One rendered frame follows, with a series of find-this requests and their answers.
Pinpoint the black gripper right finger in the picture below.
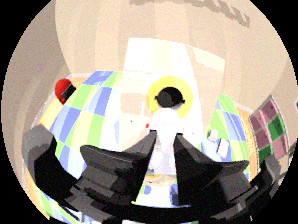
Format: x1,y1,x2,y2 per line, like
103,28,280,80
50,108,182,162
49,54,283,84
173,133,250,206

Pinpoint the white square tray with dark rim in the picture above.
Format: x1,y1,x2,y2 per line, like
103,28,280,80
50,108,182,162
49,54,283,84
57,202,85,224

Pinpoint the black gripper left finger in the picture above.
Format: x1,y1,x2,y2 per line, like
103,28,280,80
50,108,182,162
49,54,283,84
80,129,157,202

